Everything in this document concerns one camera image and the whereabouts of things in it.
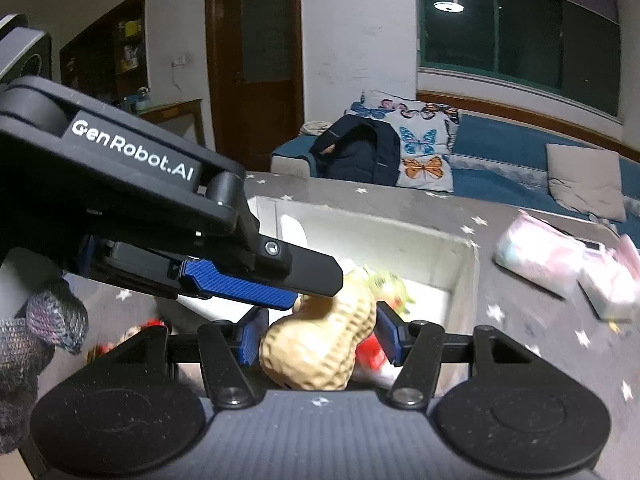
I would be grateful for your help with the red and black doll toy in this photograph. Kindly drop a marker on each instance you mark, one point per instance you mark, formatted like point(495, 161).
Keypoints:
point(132, 332)

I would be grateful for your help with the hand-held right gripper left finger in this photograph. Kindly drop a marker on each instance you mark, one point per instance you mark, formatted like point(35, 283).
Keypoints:
point(252, 335)

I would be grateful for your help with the grey cushion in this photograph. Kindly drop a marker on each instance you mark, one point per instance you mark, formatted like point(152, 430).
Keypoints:
point(585, 182)

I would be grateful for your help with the tan peanut toy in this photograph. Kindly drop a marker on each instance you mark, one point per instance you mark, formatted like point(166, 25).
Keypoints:
point(320, 340)

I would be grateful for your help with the blue sofa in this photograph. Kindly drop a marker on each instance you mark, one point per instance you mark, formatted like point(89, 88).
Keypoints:
point(500, 155)

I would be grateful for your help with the person's left hand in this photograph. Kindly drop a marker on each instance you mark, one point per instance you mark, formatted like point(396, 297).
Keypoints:
point(20, 375)

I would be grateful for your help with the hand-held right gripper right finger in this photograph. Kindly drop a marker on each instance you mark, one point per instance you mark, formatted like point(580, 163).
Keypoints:
point(390, 332)

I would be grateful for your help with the red round toy figure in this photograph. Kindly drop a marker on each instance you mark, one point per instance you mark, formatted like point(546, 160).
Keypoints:
point(370, 357)

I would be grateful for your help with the dark jacket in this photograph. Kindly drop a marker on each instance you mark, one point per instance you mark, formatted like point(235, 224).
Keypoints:
point(360, 152)

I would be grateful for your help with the green framed window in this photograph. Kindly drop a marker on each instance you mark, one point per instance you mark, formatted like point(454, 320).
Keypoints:
point(525, 35)

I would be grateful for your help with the butterfly print pillow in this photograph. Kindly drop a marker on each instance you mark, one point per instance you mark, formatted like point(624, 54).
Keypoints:
point(425, 145)

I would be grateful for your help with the green round toy figure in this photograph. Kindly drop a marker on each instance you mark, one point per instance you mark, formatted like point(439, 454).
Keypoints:
point(392, 287)

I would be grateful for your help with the wooden desk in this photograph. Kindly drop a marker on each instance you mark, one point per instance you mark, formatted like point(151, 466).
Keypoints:
point(175, 115)

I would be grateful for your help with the brown wooden door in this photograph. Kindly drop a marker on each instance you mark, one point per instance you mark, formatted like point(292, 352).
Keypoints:
point(225, 60)

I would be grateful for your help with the grey star-printed tablecloth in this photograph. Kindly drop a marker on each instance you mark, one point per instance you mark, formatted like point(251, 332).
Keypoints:
point(525, 320)

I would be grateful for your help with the teal container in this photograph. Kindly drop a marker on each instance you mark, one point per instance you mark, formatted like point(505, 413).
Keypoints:
point(141, 100)

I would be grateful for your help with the white wall outlet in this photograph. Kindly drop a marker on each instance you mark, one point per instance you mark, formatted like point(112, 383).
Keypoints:
point(179, 60)

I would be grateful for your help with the pink and white tissue pack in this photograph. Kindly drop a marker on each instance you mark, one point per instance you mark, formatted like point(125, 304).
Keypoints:
point(612, 280)
point(537, 255)

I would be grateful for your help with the dark wooden cabinet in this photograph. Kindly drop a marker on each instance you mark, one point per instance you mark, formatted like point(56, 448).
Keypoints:
point(100, 60)

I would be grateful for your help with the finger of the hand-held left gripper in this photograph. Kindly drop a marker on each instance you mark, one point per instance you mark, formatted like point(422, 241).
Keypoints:
point(310, 270)
point(235, 282)

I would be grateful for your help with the grey cardboard box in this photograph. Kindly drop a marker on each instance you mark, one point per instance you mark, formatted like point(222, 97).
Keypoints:
point(400, 240)

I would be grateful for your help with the light grey folded cloth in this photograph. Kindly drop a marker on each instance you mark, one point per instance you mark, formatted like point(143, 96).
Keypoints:
point(314, 128)

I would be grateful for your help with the yellow box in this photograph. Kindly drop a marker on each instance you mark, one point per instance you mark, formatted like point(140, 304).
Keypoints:
point(132, 28)

